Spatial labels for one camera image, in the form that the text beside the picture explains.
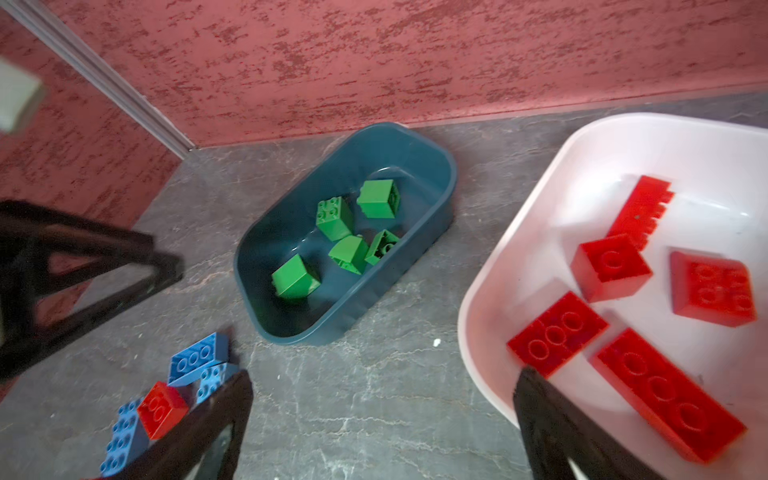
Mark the green lego small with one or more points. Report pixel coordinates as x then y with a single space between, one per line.
349 254
379 199

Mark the green lego block front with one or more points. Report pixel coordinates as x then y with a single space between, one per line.
295 280

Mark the teal plastic bin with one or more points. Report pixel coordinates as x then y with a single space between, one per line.
425 175

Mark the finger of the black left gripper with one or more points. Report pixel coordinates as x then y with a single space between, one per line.
72 234
25 342

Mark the red long lego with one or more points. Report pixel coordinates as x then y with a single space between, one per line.
639 216
557 335

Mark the small red lego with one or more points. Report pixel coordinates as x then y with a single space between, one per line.
161 410

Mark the red square lego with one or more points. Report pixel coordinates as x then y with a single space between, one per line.
610 268

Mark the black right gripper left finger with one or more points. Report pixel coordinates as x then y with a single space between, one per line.
206 444

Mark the white plastic bin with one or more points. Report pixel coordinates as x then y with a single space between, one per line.
718 176

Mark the blue long lego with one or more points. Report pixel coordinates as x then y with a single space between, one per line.
129 440
187 365

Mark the aluminium corner post left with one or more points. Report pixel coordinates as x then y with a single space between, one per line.
51 31

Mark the green square lego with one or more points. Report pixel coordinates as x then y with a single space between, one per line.
381 244

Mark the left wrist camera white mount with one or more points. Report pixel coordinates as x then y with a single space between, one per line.
21 95

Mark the small blue lego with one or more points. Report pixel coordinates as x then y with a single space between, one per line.
212 378

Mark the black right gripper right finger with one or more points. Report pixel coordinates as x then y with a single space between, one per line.
558 436

